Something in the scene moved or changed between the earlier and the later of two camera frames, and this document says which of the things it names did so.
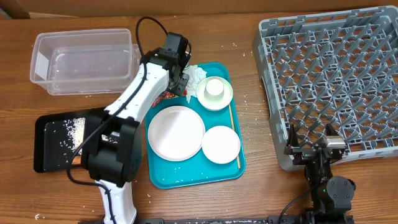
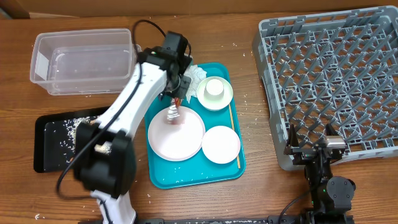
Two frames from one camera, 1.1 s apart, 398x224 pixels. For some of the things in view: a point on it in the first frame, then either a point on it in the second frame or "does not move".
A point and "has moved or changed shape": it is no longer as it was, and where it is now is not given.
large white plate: x=176 y=133 does not move
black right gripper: x=303 y=153 does not move
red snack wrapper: x=166 y=94 has moved or changed shape
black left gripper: x=183 y=79 does not move
